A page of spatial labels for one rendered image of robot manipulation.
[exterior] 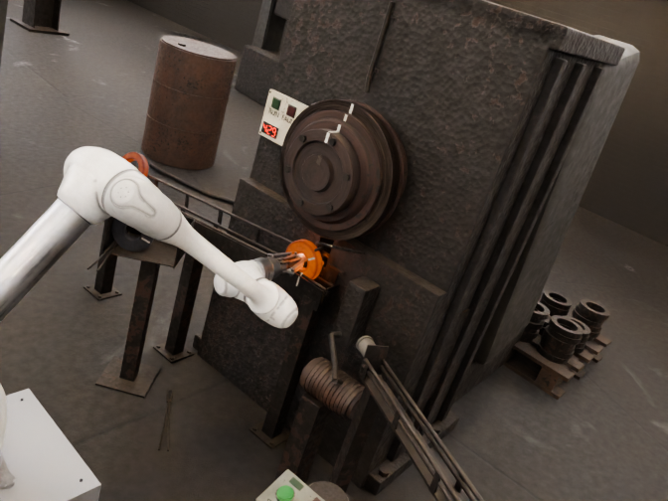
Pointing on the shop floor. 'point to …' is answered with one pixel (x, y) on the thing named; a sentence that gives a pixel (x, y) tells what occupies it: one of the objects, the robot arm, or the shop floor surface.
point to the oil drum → (187, 102)
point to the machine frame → (417, 193)
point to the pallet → (561, 341)
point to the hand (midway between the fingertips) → (304, 256)
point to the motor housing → (317, 414)
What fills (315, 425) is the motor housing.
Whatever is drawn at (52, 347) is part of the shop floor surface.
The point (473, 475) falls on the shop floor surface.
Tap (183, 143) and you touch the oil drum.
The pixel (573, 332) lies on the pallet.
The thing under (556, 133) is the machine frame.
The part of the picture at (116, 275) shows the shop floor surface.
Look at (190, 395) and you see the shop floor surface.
